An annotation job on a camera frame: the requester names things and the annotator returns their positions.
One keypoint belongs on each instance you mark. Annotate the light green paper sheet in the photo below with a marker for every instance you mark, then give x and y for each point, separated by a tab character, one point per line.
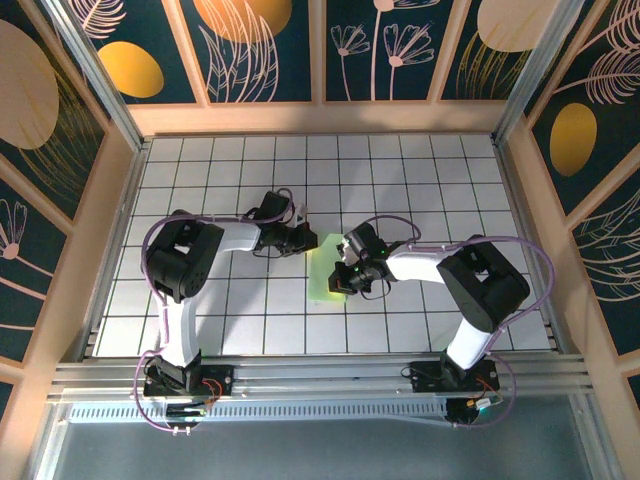
322	270

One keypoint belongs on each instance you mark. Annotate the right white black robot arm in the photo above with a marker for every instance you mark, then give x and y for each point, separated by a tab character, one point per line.
485	280

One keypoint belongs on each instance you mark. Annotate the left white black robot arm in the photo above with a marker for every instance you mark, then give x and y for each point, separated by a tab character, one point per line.
182	260

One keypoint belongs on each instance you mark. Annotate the grey metal panel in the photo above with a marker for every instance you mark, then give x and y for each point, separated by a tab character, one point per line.
325	450

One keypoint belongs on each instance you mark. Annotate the long aluminium base rail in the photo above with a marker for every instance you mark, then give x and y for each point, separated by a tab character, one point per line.
325	372

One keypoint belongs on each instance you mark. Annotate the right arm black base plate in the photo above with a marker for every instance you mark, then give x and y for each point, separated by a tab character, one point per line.
425	376

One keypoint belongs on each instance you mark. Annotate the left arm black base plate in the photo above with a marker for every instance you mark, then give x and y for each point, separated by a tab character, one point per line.
222	376

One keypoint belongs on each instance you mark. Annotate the aluminium table side rail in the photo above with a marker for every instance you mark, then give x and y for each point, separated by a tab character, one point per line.
528	250
116	250

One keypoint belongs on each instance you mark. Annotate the short aluminium frame post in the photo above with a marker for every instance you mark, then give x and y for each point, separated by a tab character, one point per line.
49	440
597	440

